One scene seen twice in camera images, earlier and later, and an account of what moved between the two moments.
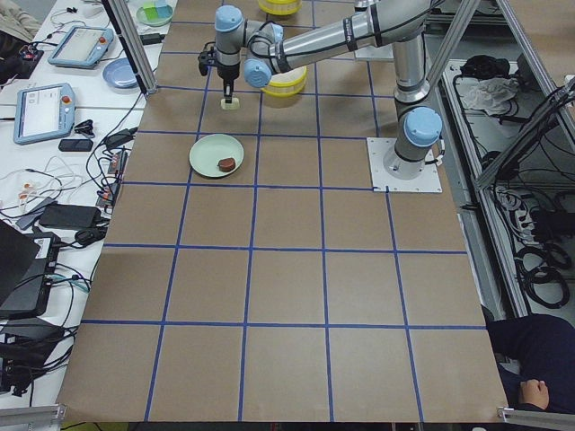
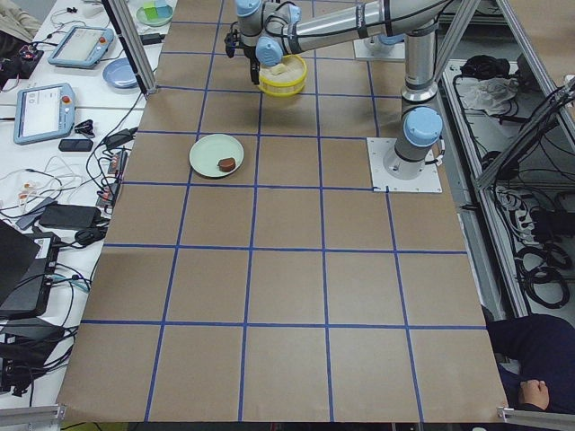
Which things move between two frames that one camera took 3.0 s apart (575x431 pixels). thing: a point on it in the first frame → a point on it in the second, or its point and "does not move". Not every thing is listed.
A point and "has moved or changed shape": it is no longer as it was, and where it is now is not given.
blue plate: [119, 74] does not move
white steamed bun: [230, 106] has moved or changed shape
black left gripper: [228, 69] → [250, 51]
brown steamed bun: [226, 164] does not move
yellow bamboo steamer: [287, 83] does not move
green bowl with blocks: [155, 13] does not move
